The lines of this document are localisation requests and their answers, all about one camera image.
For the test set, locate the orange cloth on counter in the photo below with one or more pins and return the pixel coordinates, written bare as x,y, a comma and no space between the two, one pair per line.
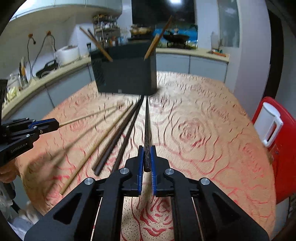
215,52

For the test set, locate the white bottle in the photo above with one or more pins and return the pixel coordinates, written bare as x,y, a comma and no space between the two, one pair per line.
214,41

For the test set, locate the upper wall cabinets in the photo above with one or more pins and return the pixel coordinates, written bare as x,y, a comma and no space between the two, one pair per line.
29,7

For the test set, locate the dark brown chopstick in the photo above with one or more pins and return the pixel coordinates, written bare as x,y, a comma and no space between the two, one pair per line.
89,34

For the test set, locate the brown wooden chopstick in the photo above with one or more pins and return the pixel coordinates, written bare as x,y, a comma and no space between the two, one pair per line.
92,150

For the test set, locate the pepper grinder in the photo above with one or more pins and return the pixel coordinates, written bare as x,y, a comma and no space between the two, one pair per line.
89,48

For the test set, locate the frosted glass window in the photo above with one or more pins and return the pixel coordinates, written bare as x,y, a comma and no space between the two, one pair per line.
228,23

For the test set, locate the white electric kettle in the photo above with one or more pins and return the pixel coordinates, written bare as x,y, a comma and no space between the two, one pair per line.
268,124

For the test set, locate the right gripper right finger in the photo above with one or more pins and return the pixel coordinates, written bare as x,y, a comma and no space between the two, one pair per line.
200,209

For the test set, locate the black countertop appliance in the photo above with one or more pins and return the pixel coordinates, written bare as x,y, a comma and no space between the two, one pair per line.
49,67

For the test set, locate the person's left hand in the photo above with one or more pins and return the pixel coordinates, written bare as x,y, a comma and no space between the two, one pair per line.
9,172

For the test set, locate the metal spice rack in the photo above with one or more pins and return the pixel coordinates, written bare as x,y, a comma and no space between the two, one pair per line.
106,30

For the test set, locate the dark green utensil holder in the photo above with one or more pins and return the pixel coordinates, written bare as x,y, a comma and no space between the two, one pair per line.
128,73

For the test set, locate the light bamboo chopstick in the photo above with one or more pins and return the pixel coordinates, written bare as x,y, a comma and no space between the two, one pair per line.
157,38
89,115

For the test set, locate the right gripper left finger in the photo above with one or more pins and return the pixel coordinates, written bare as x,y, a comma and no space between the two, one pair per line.
92,210

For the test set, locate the bronze pot with lid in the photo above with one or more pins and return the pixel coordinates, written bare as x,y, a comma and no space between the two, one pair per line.
136,30

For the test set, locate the black wok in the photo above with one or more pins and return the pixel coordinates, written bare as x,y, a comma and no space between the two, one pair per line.
175,38

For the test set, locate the red chair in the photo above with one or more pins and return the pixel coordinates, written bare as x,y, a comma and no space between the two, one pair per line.
281,151

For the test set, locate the lower counter cabinets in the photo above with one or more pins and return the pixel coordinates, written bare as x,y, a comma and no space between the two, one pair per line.
55,87

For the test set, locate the metal utensil cup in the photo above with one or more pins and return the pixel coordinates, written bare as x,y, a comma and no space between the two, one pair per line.
22,73

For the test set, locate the black range hood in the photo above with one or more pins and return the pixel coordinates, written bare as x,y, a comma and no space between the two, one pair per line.
151,12

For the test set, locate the white rice cooker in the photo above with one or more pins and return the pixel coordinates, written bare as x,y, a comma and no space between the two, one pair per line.
67,54

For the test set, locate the dark wooden chopstick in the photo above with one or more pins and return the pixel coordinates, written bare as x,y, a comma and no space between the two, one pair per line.
98,166

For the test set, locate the black chopstick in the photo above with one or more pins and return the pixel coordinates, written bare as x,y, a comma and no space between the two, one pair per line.
147,155

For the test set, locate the rose pattern tablecloth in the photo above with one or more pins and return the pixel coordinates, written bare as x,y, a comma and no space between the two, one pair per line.
196,124

